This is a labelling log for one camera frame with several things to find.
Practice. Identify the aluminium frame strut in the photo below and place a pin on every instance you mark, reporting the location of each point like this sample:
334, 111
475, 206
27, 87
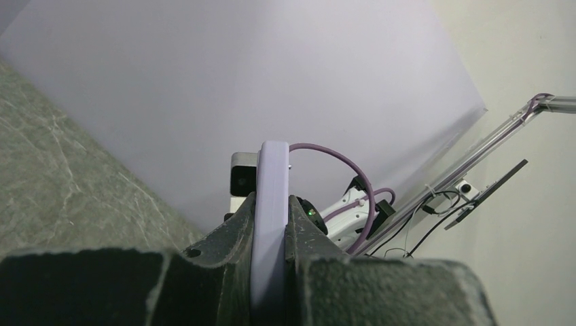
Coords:
448, 181

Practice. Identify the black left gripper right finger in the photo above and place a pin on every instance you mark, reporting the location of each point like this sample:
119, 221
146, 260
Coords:
326, 286

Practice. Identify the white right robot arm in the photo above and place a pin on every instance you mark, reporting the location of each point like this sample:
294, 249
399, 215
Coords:
344, 221

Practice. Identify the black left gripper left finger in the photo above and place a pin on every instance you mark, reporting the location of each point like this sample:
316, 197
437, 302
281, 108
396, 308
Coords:
204, 284

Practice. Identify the phone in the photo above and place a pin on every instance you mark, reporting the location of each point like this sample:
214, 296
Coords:
267, 275

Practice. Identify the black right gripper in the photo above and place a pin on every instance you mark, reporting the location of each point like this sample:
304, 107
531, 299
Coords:
313, 215

